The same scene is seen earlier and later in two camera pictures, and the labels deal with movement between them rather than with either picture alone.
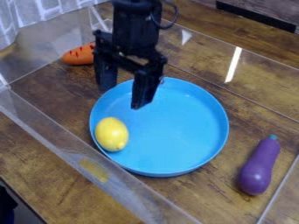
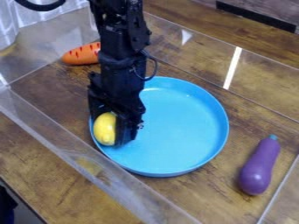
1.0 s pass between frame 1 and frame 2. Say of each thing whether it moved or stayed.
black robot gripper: moved
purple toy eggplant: stayed
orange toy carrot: stayed
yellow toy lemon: moved
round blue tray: stayed
